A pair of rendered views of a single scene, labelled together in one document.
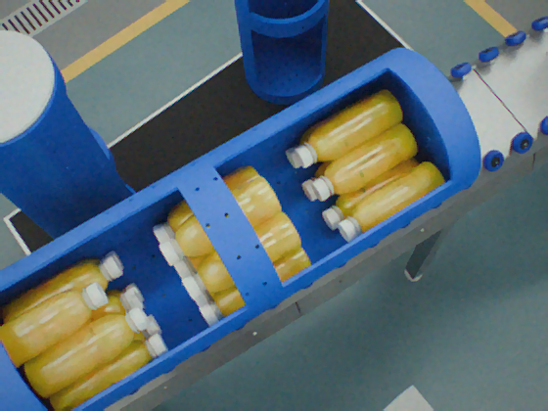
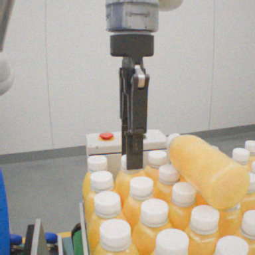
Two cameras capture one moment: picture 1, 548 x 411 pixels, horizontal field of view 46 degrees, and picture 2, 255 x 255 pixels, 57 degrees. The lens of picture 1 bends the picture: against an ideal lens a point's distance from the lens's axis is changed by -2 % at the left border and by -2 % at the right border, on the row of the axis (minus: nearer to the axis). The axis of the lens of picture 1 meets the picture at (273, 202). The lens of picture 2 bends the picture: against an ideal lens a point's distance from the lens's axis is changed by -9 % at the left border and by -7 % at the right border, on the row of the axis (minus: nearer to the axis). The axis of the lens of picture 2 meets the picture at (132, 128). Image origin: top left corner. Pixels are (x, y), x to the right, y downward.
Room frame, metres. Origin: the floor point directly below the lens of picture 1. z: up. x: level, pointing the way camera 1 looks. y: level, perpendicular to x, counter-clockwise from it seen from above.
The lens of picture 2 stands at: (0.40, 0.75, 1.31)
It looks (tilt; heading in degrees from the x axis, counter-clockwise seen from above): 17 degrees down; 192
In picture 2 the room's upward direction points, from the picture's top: straight up
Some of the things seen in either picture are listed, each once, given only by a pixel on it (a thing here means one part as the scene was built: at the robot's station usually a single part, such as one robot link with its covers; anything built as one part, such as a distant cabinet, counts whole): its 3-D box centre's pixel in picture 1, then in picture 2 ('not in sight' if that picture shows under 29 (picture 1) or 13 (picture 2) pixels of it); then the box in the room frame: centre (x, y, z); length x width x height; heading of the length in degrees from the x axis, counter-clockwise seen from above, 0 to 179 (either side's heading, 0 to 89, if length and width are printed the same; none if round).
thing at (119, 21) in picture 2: not in sight; (132, 18); (-0.04, 0.66, 1.37); 0.09 x 0.09 x 0.06
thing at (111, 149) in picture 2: not in sight; (126, 155); (-0.19, 0.61, 1.05); 0.20 x 0.10 x 0.10; 115
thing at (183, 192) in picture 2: not in sight; (184, 192); (0.04, 0.76, 1.09); 0.04 x 0.04 x 0.02
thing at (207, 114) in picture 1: (227, 152); not in sight; (1.03, 0.14, 0.07); 1.50 x 0.52 x 0.15; 122
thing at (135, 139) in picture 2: not in sight; (137, 140); (0.00, 0.67, 1.16); 0.03 x 0.01 x 0.05; 25
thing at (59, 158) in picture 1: (61, 172); not in sight; (0.78, 0.56, 0.59); 0.28 x 0.28 x 0.88
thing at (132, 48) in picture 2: not in sight; (131, 60); (-0.04, 0.66, 1.29); 0.08 x 0.07 x 0.09; 25
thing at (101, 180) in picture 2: not in sight; (101, 180); (0.02, 0.62, 1.09); 0.04 x 0.04 x 0.02
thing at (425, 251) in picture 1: (429, 245); not in sight; (0.54, -0.44, 0.31); 0.06 x 0.06 x 0.63; 25
